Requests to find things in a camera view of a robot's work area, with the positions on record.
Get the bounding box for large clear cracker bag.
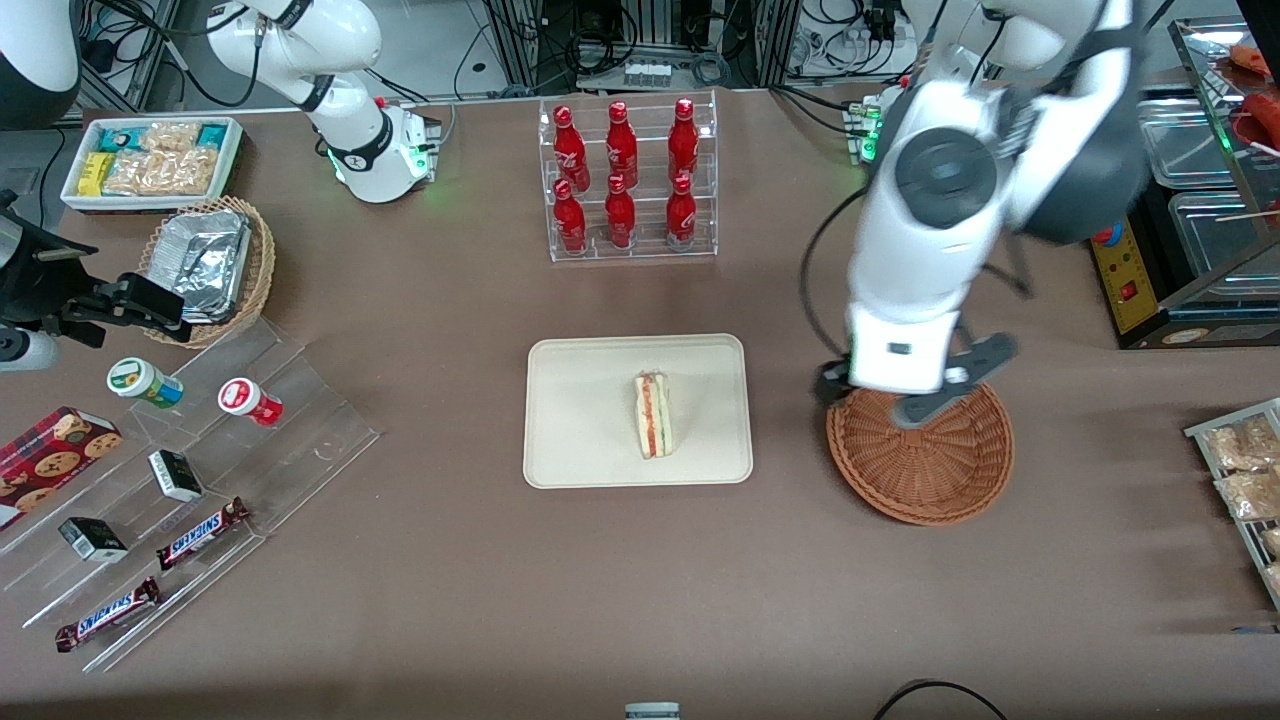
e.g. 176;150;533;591
100;148;219;197

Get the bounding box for white plastic snack bin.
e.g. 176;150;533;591
60;116;245;215

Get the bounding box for clear acrylic stepped display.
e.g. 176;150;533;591
0;315;383;673

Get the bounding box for black yellow sealing machine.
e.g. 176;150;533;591
1088;85;1280;351

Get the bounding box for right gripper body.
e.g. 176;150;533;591
0;213;98;329

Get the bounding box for stacked foil containers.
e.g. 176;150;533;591
150;210;251;323

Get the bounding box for red cola bottle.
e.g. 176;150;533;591
553;105;591;193
604;174;637;250
668;97;700;183
553;179;588;254
666;173;698;251
606;101;639;187

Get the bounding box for small black carton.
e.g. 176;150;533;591
148;449;204;503
58;516;129;563

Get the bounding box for clear bag of pastries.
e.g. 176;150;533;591
1215;470;1280;522
1205;416;1280;471

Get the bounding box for small clear cracker bag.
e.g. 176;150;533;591
140;122;201;153

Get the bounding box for red lid cup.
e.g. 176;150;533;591
218;377;284;428

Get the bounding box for black floor cable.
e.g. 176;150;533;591
873;679;1008;720

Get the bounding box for cream rectangular tray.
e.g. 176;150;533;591
523;333;754;490

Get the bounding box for aluminium equipment rack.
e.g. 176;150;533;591
480;0;801;93

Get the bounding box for steel food tray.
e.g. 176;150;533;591
1168;188;1280;301
1138;97;1243;189

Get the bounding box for triangular sandwich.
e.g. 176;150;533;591
634;372;676;460

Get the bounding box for red cookie box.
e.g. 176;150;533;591
0;406;124;531

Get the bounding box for wire rack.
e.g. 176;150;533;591
1185;398;1280;611

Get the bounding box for steel warmer shelf tray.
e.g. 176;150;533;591
1168;15;1280;151

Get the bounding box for snickers chocolate bar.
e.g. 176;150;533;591
156;497;251;572
55;577;162;653

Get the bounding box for clear acrylic bottle rack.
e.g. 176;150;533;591
538;90;719;263

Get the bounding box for round brown wicker basket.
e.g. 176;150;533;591
826;380;1015;527

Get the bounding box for green lid cup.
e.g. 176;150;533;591
107;357;185;410

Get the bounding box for oval wicker basket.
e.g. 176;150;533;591
138;196;277;349

